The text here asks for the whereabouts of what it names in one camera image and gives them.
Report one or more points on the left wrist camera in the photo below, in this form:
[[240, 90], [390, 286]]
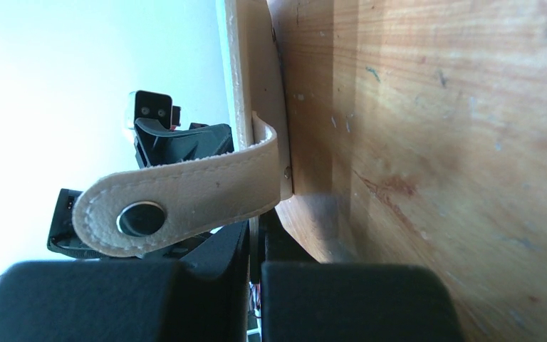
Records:
[[155, 114]]

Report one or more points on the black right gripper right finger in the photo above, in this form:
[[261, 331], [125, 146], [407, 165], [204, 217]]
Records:
[[305, 300]]

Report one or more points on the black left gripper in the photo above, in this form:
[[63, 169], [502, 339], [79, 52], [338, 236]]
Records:
[[153, 146]]

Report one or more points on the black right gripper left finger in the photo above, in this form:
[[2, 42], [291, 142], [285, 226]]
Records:
[[200, 297]]

